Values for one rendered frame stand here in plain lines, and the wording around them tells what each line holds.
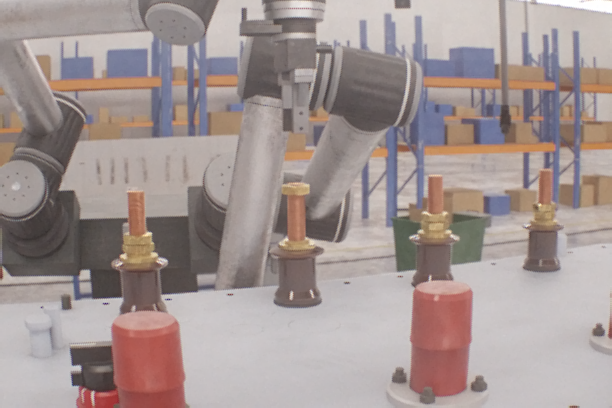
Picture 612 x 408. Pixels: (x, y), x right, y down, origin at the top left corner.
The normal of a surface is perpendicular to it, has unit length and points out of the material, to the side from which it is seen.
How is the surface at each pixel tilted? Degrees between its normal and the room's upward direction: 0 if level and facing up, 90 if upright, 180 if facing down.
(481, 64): 90
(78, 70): 90
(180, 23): 145
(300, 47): 90
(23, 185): 60
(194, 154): 90
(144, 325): 4
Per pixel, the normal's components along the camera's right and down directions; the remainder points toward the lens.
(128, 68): 0.32, 0.09
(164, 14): -0.23, 0.81
